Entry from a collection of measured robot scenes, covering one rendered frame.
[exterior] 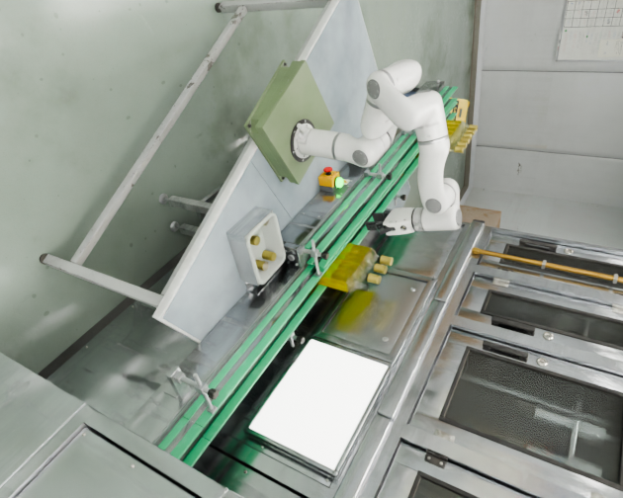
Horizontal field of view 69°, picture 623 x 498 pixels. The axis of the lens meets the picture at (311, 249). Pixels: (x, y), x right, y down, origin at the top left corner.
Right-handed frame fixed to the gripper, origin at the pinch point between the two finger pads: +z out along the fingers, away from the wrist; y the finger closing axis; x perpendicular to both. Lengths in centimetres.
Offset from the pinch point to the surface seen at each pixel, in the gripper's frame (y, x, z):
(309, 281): -10.5, -18.7, 30.1
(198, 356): -57, -13, 44
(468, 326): 7, -52, -19
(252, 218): -16.1, 13.4, 36.6
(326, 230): 9.9, -9.3, 29.7
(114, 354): -60, -20, 100
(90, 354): -65, -17, 109
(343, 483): -66, -46, -5
